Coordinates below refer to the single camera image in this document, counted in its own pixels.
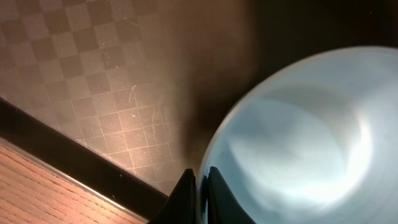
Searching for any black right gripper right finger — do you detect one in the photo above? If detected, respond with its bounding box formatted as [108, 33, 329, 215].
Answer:
[207, 167, 255, 224]

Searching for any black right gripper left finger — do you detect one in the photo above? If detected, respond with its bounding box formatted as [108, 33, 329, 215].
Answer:
[147, 169, 196, 224]

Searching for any brown serving tray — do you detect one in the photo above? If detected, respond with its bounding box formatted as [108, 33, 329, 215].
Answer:
[1, 0, 397, 219]

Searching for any light blue bowl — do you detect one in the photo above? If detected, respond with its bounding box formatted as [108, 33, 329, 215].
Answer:
[196, 47, 397, 224]

